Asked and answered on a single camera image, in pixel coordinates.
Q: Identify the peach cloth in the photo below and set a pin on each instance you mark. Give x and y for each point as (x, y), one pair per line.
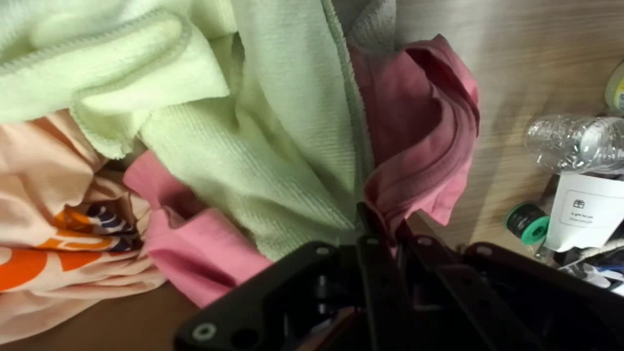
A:
(40, 196)

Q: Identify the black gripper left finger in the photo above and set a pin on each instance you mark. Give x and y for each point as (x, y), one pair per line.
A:
(313, 299)

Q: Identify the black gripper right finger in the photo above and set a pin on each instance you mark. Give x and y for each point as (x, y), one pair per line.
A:
(494, 305)

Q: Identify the pink cloth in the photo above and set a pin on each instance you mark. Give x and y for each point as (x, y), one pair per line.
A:
(422, 130)

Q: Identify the pale green cloth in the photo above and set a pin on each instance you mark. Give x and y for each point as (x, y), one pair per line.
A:
(260, 130)

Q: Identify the green tape roll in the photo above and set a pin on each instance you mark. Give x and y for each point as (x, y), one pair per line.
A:
(529, 227)

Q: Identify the crushed clear plastic bottle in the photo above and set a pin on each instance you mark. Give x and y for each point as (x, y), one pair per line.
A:
(578, 143)

